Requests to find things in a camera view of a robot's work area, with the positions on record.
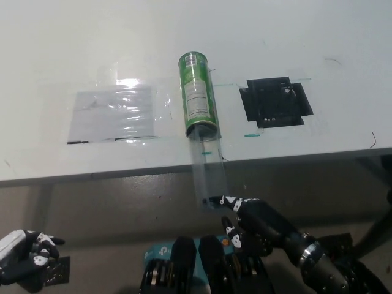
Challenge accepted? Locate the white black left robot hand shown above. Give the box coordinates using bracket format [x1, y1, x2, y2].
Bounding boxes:
[0, 228, 66, 286]

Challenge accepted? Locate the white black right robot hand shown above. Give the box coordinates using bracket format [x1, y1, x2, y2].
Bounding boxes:
[208, 194, 303, 258]

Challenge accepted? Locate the black tape square patch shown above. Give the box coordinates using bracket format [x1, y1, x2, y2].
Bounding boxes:
[239, 76, 315, 129]

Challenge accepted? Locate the green cylindrical chips can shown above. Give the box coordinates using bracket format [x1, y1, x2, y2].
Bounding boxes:
[178, 51, 222, 144]

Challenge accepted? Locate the clear plastic film sheet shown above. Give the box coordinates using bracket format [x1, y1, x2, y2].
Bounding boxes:
[36, 75, 175, 148]

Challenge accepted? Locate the teal cardboard router box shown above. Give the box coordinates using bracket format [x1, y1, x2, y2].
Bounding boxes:
[143, 235, 235, 278]

